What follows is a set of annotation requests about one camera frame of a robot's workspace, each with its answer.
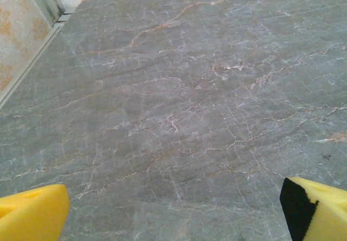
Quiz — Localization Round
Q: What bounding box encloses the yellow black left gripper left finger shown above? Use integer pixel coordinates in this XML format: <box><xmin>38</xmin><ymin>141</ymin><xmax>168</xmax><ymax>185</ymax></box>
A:
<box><xmin>0</xmin><ymin>184</ymin><xmax>70</xmax><ymax>241</ymax></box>

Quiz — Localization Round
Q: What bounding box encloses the aluminium side frame rail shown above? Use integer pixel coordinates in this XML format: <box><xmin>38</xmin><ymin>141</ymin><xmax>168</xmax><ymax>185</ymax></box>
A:
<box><xmin>0</xmin><ymin>12</ymin><xmax>72</xmax><ymax>110</ymax></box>

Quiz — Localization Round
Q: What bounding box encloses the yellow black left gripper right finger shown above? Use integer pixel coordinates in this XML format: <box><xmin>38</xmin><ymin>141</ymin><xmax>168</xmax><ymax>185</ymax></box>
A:
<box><xmin>280</xmin><ymin>176</ymin><xmax>347</xmax><ymax>241</ymax></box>

